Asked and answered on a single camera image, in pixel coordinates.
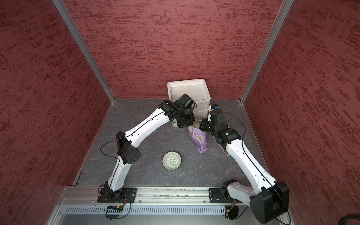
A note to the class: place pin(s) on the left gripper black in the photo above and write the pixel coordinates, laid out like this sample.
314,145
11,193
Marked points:
189,122

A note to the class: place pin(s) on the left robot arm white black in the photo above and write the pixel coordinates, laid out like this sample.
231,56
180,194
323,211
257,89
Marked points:
128,142

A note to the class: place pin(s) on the white foam box stack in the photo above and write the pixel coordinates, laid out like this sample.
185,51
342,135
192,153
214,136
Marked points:
196,89

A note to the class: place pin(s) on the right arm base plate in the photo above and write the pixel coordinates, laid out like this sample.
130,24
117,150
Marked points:
217,195

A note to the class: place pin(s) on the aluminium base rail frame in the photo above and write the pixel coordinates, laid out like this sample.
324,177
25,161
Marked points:
153,205

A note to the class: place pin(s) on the corner aluminium post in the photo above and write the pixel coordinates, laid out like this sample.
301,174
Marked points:
65,15
279,20

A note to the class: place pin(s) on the left corner aluminium post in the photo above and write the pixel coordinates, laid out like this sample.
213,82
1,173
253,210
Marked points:
65,15

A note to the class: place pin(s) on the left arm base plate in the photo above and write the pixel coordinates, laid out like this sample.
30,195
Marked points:
129,195

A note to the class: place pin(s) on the purple oats bag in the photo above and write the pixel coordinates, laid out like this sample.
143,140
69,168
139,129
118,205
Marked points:
198,138

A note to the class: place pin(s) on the right corner aluminium post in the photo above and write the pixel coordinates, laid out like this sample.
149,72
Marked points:
279,20

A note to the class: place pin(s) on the white patterned breakfast bowl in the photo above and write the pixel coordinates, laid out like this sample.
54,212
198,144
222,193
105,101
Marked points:
171,160

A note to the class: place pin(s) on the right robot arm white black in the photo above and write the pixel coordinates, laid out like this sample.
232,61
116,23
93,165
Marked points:
266,197

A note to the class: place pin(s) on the dog picture book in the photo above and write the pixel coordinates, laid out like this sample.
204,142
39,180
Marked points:
222,147

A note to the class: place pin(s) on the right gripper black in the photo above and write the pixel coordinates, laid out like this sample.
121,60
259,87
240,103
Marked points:
203,126

